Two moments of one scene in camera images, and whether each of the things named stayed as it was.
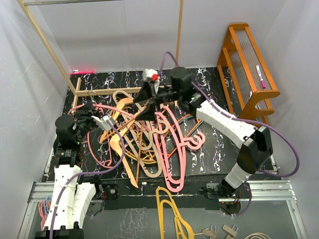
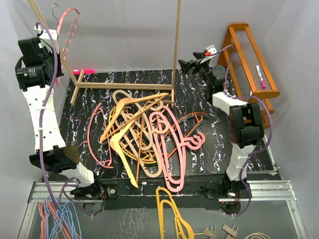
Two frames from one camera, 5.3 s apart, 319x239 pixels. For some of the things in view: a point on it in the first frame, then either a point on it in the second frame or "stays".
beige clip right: x=233 y=231 stays
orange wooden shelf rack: x=245 y=75 stays
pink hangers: x=119 y=111 → x=69 y=36
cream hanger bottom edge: x=256 y=236 stays
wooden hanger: x=116 y=142 stays
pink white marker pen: x=261 y=80 stays
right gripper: x=145 y=92 → x=187 y=65
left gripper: x=97 y=120 → x=51 y=50
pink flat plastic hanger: x=172 y=148 stays
